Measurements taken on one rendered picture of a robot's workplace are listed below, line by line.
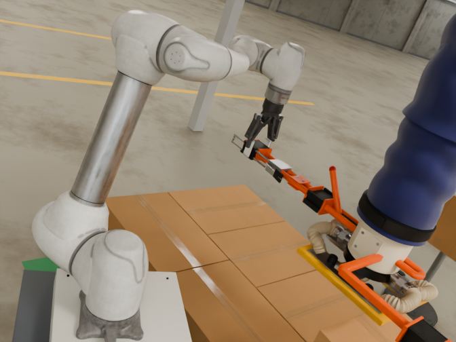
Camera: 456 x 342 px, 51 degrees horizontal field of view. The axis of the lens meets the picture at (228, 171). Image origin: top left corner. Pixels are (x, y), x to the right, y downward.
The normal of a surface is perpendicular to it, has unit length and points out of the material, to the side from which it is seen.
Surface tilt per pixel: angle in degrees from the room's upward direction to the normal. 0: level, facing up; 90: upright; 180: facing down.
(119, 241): 4
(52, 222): 72
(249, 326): 0
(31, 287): 0
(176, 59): 85
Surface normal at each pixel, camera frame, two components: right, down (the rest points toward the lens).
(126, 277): 0.44, 0.27
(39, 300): 0.31, -0.85
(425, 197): 0.16, 0.22
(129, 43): -0.52, 0.04
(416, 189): -0.25, 0.06
